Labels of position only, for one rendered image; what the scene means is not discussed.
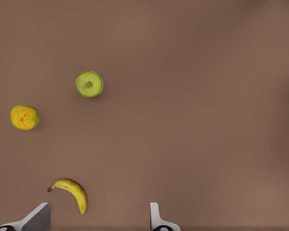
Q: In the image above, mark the green apple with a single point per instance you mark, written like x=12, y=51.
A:
x=89, y=84

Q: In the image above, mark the yellow banana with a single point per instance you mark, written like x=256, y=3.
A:
x=75, y=191

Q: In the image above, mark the yellow orange round fruit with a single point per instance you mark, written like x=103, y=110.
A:
x=24, y=117

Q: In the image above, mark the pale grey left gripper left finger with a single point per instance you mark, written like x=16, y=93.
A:
x=36, y=217

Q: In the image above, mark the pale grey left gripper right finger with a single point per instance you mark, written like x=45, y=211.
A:
x=155, y=216

